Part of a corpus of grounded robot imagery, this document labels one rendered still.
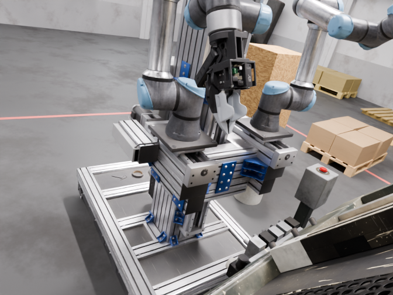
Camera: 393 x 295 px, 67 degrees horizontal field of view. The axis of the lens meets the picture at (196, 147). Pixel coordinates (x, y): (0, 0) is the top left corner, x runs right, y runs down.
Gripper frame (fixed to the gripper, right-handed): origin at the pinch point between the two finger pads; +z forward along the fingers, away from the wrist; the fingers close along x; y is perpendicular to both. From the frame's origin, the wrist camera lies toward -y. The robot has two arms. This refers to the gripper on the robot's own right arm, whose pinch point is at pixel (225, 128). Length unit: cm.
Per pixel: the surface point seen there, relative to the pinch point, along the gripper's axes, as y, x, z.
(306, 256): 2.1, 23.6, 36.8
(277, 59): -129, 170, -54
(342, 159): -150, 301, 53
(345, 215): -11, 66, 38
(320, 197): -33, 82, 38
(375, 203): 0, 67, 32
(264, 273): -7.8, 17.3, 43.4
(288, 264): -4.0, 23.1, 41.2
